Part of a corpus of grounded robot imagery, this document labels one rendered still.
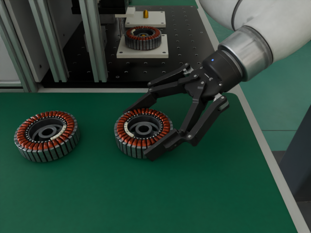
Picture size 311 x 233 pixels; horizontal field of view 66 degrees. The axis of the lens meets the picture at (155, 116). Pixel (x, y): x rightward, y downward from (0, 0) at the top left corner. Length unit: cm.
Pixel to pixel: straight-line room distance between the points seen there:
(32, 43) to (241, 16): 46
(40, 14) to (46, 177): 34
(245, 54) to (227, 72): 4
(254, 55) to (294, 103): 164
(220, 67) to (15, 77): 49
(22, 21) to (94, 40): 16
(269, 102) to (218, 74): 157
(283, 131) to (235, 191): 138
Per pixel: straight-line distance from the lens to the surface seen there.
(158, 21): 96
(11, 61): 67
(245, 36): 46
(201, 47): 79
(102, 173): 44
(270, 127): 177
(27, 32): 64
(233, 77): 45
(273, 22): 47
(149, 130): 46
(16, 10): 61
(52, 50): 62
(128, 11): 74
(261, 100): 200
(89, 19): 57
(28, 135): 50
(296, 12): 48
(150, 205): 39
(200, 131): 40
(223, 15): 56
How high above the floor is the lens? 109
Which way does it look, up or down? 41 degrees down
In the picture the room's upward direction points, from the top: straight up
